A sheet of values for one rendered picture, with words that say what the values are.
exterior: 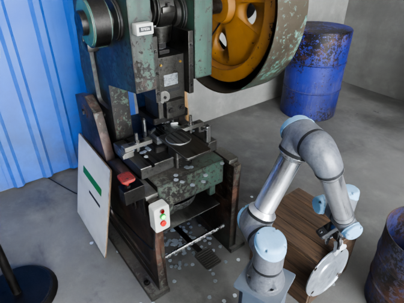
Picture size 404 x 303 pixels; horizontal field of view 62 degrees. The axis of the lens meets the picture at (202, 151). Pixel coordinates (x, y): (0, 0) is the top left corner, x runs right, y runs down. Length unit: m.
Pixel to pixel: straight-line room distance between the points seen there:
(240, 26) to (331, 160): 0.82
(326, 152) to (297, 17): 0.61
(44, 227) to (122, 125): 0.99
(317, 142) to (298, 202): 0.90
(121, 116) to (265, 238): 0.96
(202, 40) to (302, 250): 1.07
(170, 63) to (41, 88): 1.32
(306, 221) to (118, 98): 1.15
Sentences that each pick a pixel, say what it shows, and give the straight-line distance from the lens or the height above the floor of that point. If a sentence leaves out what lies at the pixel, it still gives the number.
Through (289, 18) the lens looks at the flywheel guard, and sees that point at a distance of 1.46.
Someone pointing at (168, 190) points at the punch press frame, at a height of 0.60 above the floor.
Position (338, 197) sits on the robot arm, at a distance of 1.25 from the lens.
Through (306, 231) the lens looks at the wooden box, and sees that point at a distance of 1.82.
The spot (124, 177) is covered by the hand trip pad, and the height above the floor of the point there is 0.76.
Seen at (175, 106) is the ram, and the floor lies 0.95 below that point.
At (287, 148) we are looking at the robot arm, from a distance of 1.20.
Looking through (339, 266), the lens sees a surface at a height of 0.21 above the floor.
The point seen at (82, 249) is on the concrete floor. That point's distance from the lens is 2.25.
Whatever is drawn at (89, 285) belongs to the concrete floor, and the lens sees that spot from 2.07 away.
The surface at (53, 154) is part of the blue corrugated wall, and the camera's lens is 2.85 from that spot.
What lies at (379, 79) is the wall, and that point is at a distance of 4.68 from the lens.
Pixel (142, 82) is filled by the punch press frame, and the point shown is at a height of 1.10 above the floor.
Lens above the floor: 1.59
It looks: 32 degrees down
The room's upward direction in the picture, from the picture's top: straight up
